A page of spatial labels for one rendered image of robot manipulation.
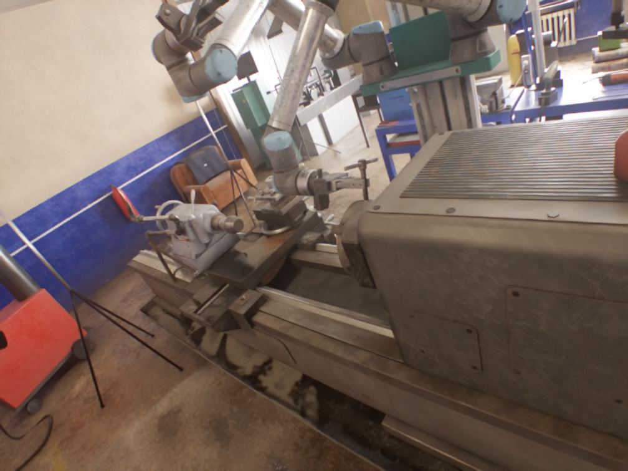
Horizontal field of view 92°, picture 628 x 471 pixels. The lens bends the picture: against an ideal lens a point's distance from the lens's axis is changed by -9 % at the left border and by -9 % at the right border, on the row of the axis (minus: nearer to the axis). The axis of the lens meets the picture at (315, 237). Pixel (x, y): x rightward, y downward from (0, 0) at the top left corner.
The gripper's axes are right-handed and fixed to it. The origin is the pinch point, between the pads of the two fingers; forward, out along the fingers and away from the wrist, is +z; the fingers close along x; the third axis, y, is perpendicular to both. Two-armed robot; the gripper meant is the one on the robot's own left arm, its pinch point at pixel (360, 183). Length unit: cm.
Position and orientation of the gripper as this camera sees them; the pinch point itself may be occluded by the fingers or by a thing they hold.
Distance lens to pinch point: 103.5
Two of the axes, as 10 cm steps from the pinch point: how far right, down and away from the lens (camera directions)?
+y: -1.1, -9.5, -3.0
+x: 6.0, -3.1, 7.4
